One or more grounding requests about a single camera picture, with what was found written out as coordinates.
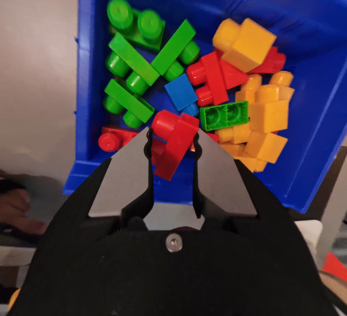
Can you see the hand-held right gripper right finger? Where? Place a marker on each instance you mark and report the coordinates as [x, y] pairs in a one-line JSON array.
[[225, 186]]

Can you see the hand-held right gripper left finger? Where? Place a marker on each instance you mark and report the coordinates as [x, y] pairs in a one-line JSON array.
[[122, 186]]

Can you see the red two-stud block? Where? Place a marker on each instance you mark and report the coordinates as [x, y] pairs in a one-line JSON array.
[[176, 142], [113, 138]]

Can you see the blue plastic bin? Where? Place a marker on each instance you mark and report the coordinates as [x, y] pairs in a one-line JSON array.
[[298, 36]]

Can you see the person's left hand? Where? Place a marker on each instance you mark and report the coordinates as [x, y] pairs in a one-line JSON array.
[[13, 205]]

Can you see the pile of orange blocks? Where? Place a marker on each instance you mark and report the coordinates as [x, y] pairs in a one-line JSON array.
[[268, 115]]

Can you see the blue single-stud block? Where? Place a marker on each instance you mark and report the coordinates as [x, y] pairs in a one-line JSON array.
[[180, 92]]

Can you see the red building block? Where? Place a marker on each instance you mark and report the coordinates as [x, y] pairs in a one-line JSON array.
[[214, 77], [233, 74], [272, 61]]

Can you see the red flat object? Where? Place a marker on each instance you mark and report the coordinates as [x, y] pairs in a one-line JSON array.
[[336, 266]]

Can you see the green building block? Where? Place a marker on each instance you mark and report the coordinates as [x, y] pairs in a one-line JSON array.
[[173, 47]]

